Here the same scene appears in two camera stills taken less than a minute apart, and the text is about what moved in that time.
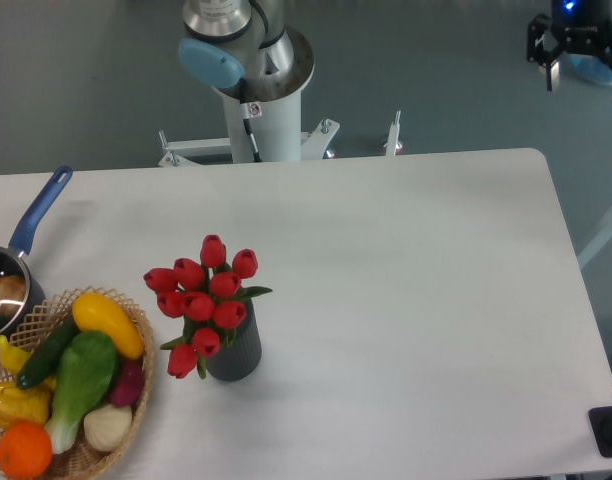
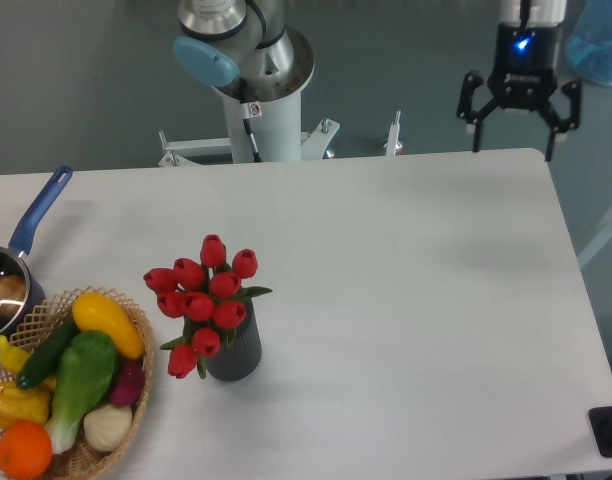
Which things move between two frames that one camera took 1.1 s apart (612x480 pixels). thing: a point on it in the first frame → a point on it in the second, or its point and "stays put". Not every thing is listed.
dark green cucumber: (45, 358) stays put
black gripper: (583, 27) → (524, 72)
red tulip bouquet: (210, 297) stays put
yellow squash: (91, 313) stays put
